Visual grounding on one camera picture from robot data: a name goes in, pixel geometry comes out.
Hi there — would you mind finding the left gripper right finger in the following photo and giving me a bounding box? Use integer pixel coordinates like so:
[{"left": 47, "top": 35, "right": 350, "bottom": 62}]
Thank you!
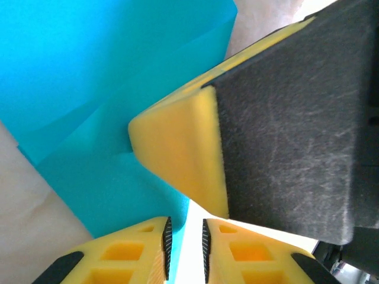
[{"left": 202, "top": 218, "right": 343, "bottom": 284}]

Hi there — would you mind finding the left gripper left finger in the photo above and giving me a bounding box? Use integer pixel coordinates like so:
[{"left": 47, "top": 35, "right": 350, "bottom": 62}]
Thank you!
[{"left": 31, "top": 215, "right": 174, "bottom": 284}]

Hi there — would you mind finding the teal cloth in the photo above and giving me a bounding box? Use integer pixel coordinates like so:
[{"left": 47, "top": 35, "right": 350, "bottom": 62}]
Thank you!
[{"left": 0, "top": 0, "right": 239, "bottom": 239}]

